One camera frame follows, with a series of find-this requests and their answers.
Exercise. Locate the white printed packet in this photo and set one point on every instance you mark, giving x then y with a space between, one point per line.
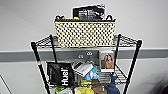
82 69

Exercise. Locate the pale basket with dark spots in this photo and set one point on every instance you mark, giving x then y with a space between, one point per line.
85 33

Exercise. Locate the yellow green packet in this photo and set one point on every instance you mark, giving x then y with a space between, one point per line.
76 18

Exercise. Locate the blue white plush toy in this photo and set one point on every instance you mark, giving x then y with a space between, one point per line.
92 74

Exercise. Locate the white box with portrait print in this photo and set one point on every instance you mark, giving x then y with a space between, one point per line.
107 62

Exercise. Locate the blue shark plush toy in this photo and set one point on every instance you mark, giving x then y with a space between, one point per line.
112 87

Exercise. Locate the black Huel bag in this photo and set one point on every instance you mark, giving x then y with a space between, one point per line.
60 76

